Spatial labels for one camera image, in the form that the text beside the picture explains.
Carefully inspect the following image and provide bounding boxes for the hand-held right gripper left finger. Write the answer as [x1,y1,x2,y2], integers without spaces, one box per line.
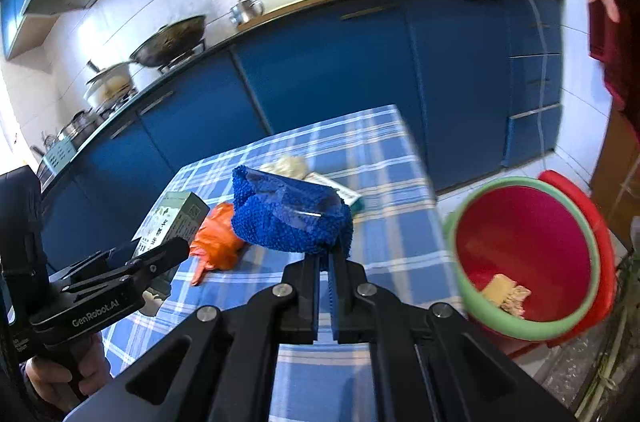
[62,252,333,422]

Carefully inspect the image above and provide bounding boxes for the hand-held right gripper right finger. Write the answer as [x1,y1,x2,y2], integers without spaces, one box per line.
[334,249,576,422]

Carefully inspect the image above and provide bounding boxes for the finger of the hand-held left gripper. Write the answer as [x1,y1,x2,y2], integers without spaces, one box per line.
[50,238,191,303]
[65,241,143,278]

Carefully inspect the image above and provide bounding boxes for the green medicine box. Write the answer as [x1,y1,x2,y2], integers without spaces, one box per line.
[132,191,211,318]

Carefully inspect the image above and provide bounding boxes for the blue chenille cloth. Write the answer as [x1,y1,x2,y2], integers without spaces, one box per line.
[231,165,353,255]

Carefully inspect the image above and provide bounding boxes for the red bucket with green rim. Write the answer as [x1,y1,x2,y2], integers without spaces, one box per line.
[442,176,601,343]

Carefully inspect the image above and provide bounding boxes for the person's left hand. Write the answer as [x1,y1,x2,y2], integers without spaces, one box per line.
[20,332,113,422]

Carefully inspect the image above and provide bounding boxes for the orange rubber glove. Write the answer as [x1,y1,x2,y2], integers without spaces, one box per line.
[190,202,246,287]

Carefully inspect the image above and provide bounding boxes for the blue checked tablecloth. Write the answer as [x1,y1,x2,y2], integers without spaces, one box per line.
[100,104,468,422]

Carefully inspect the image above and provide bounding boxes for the teal and white box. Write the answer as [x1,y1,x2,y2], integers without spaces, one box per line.
[302,172,363,210]

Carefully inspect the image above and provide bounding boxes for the beige crumpled scrap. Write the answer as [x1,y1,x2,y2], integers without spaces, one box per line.
[482,273,532,317]

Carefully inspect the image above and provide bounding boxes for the pot with lid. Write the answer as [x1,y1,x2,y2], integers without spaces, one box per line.
[82,60,138,108]

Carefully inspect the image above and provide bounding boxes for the black wok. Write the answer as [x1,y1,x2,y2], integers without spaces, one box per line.
[129,15,207,68]

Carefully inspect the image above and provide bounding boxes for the blue kitchen cabinet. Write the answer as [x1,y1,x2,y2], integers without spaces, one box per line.
[40,0,566,263]

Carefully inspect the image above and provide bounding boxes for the red plastic bucket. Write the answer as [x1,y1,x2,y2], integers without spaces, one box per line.
[537,169,617,348]

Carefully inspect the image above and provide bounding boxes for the green vegetable stalks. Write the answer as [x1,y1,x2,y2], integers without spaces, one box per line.
[575,252,640,422]

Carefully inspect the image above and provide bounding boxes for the red floral curtain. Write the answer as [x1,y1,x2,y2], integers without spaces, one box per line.
[577,0,640,143]

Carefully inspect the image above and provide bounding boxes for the white power cable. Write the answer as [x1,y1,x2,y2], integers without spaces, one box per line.
[505,0,548,163]

